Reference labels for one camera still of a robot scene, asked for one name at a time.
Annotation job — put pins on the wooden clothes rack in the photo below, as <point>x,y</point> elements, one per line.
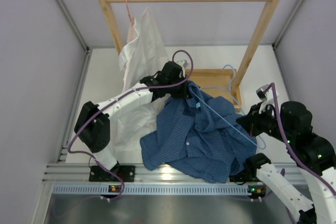
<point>263,22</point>

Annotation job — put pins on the aluminium mounting rail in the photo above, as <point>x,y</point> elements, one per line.
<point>63,172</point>

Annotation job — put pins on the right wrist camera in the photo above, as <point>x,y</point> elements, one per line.
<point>266,96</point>

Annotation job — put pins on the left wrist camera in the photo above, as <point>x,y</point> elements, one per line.
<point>182,63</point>

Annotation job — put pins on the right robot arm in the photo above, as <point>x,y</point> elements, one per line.
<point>316,153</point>

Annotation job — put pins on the blue checkered shirt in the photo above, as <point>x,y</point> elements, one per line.
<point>192,139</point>

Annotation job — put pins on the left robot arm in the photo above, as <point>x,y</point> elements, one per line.
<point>94,121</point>

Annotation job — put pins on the light blue wire hanger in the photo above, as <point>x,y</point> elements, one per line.
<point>190,71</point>

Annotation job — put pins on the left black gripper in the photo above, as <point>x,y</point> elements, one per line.
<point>184,93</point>

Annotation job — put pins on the slotted cable duct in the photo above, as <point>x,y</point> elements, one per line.
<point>209,189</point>

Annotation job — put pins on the pink wire hanger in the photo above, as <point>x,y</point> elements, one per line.
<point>132,22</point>

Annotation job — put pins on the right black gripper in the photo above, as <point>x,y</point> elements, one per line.
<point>250,122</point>

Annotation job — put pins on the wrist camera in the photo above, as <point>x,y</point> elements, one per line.
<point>266,96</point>
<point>182,63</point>

